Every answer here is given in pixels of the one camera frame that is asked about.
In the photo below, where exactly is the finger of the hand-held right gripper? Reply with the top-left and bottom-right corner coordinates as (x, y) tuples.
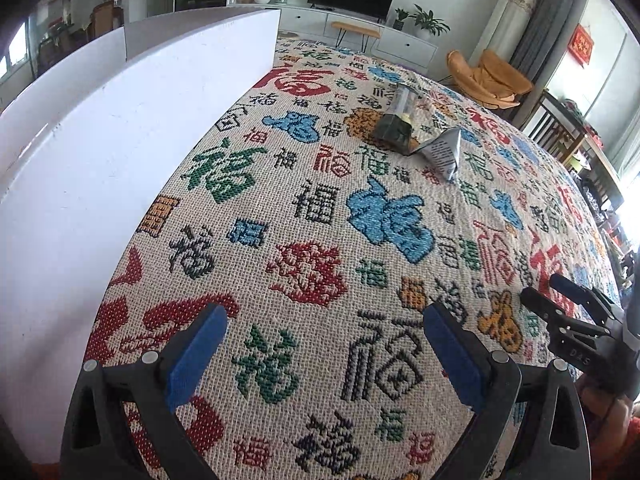
(548, 273), (622, 318)
(520, 286), (603, 343)

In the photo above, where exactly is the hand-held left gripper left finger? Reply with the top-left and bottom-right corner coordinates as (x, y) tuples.
(60, 303), (229, 480)

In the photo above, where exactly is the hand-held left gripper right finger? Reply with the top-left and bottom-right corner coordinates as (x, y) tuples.
(422, 302), (591, 480)

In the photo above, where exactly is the white foam board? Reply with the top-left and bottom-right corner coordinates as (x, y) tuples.
(0, 7), (282, 461)

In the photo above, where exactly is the person's right hand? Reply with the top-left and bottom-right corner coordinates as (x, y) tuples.
(577, 377), (640, 443)

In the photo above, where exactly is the cluttered dining table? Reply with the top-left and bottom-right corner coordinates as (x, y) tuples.
(565, 130), (636, 271)

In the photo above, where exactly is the printed woven blanket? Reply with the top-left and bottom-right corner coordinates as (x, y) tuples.
(82, 35), (631, 480)

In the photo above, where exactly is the dark wooden chair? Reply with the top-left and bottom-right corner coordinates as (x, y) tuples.
(522, 90), (588, 161)

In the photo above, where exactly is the silver triangular packet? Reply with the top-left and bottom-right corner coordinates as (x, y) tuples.
(410, 127), (463, 183)

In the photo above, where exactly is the orange lounge chair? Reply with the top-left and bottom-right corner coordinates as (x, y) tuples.
(445, 50), (535, 109)

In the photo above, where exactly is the dark packet with clear end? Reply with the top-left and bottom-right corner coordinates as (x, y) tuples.
(374, 82), (426, 153)

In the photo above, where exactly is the grey curtain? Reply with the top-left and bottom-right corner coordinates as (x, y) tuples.
(510, 0), (581, 86)

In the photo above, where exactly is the white standing air conditioner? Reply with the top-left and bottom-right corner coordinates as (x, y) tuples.
(482, 0), (538, 63)

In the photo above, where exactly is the leafy potted plant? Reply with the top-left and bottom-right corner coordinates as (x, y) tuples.
(410, 4), (451, 41)

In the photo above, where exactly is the wooden stool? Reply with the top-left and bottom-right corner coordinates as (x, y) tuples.
(331, 21), (382, 53)

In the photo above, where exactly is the brown wooden chair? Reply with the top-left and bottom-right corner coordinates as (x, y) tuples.
(90, 2), (125, 41)

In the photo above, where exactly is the white television cabinet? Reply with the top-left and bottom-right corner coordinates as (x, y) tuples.
(272, 4), (441, 68)

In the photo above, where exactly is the red wall hanging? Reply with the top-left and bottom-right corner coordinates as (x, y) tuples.
(567, 24), (596, 68)

